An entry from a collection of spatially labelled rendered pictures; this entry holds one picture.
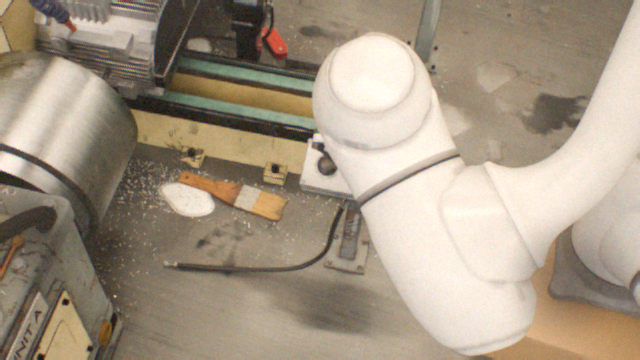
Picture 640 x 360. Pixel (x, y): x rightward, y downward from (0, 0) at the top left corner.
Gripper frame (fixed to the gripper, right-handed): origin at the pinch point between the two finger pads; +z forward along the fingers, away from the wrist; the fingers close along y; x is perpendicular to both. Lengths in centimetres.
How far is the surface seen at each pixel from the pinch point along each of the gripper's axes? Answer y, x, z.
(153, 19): 37.8, -19.1, 11.5
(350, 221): 0.5, 5.9, 17.5
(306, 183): 7.5, 3.1, 4.6
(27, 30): 57, -13, 10
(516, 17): -27, -53, 62
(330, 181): 4.2, 2.2, 4.6
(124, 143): 34.7, 2.6, 4.4
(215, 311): 19.3, 24.4, 21.8
